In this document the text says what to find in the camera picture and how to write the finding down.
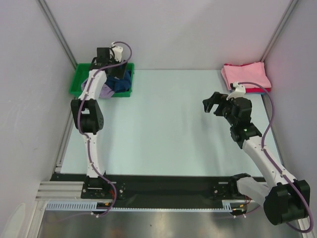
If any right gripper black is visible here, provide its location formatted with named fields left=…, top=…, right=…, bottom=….
left=202, top=92, right=237, bottom=126

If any navy blue t shirt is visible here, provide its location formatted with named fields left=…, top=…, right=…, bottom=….
left=106, top=70, right=132, bottom=93

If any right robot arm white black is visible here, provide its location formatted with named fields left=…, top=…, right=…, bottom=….
left=203, top=92, right=310, bottom=225

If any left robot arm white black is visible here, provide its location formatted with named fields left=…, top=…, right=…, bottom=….
left=70, top=42, right=127, bottom=199

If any lilac t shirt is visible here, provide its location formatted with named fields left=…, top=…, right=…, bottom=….
left=81, top=79, right=115, bottom=99

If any green plastic bin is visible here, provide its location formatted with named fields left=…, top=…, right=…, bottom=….
left=69, top=63, right=134, bottom=98

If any red folded t shirt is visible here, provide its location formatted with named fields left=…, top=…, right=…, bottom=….
left=245, top=86, right=265, bottom=94

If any pink folded t shirt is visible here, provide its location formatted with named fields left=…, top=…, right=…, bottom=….
left=221, top=62, right=271, bottom=92

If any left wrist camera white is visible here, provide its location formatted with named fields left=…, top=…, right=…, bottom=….
left=111, top=42, right=124, bottom=62

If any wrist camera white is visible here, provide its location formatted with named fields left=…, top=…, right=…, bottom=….
left=111, top=42, right=124, bottom=62
left=226, top=82, right=246, bottom=101

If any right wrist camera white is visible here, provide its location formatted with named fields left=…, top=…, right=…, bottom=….
left=226, top=82, right=246, bottom=101

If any left aluminium corner post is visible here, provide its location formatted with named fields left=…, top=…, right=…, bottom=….
left=36, top=0, right=77, bottom=69

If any aluminium corner post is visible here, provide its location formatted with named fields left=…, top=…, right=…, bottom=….
left=260, top=0, right=300, bottom=62
left=36, top=0, right=77, bottom=69

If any grey slotted cable duct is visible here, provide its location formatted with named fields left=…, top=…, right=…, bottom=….
left=46, top=201, right=245, bottom=213

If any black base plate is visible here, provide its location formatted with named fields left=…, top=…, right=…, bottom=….
left=51, top=174, right=251, bottom=210

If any right aluminium corner post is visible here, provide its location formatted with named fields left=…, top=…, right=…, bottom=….
left=260, top=0, right=300, bottom=62

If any aluminium frame rail front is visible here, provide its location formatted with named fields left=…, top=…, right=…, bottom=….
left=36, top=181, right=83, bottom=201

